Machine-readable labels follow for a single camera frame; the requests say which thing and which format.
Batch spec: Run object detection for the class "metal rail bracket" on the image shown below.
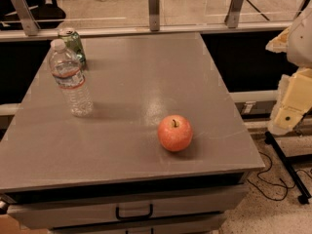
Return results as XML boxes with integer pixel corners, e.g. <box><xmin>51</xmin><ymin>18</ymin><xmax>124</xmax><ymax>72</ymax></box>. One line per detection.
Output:
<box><xmin>224</xmin><ymin>0</ymin><xmax>244</xmax><ymax>28</ymax></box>
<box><xmin>148</xmin><ymin>0</ymin><xmax>160</xmax><ymax>31</ymax></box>
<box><xmin>11</xmin><ymin>0</ymin><xmax>40</xmax><ymax>36</ymax></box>

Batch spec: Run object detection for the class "right metal rail bracket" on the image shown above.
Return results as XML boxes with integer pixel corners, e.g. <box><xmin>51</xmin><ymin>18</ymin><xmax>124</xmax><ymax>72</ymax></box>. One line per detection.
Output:
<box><xmin>224</xmin><ymin>0</ymin><xmax>244</xmax><ymax>28</ymax></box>

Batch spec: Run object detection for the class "green soda can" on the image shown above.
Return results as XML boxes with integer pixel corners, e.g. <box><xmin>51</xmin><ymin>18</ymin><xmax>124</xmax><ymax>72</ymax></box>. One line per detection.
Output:
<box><xmin>58</xmin><ymin>27</ymin><xmax>86</xmax><ymax>65</ymax></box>

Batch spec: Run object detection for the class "middle metal rail bracket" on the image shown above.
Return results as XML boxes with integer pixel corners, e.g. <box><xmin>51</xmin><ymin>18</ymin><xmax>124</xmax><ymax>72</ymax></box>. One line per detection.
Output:
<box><xmin>148</xmin><ymin>0</ymin><xmax>160</xmax><ymax>31</ymax></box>

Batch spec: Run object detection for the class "black drawer handle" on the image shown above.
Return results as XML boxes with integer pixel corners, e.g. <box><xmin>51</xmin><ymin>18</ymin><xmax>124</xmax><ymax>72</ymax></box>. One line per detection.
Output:
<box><xmin>115</xmin><ymin>204</ymin><xmax>154</xmax><ymax>221</ymax></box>

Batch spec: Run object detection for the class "left metal rail bracket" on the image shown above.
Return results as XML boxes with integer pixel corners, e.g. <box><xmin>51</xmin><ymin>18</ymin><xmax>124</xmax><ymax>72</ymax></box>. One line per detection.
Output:
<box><xmin>11</xmin><ymin>0</ymin><xmax>40</xmax><ymax>36</ymax></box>

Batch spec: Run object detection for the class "red apple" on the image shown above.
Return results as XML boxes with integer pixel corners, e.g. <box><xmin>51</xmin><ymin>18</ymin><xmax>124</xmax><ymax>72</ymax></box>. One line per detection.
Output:
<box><xmin>157</xmin><ymin>115</ymin><xmax>193</xmax><ymax>152</ymax></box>

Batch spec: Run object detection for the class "black floor cable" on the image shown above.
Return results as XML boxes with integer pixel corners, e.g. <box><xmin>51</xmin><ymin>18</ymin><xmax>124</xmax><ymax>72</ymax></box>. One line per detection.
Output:
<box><xmin>247</xmin><ymin>150</ymin><xmax>312</xmax><ymax>202</ymax></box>

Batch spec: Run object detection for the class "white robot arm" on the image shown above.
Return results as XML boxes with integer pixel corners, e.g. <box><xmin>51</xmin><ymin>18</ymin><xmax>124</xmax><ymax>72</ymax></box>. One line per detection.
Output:
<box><xmin>265</xmin><ymin>7</ymin><xmax>312</xmax><ymax>136</ymax></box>

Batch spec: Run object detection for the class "grey cabinet drawer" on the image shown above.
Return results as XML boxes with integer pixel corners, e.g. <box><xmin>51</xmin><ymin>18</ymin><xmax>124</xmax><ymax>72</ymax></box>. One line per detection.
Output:
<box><xmin>8</xmin><ymin>184</ymin><xmax>248</xmax><ymax>229</ymax></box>

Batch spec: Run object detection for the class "clear plastic water bottle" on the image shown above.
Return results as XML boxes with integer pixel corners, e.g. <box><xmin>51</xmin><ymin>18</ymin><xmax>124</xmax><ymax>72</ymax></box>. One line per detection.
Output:
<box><xmin>49</xmin><ymin>39</ymin><xmax>94</xmax><ymax>117</ymax></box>

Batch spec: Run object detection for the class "black stand leg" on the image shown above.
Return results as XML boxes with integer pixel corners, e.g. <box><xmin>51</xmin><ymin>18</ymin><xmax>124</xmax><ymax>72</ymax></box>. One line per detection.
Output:
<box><xmin>265</xmin><ymin>132</ymin><xmax>312</xmax><ymax>205</ymax></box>

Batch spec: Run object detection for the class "black office chair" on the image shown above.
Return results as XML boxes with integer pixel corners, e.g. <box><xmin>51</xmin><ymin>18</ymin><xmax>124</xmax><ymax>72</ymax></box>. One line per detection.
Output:
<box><xmin>0</xmin><ymin>0</ymin><xmax>67</xmax><ymax>30</ymax></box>

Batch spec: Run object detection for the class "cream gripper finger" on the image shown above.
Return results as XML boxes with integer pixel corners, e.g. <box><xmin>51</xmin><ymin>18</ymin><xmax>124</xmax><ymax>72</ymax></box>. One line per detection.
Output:
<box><xmin>265</xmin><ymin>27</ymin><xmax>290</xmax><ymax>53</ymax></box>
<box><xmin>267</xmin><ymin>67</ymin><xmax>312</xmax><ymax>136</ymax></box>

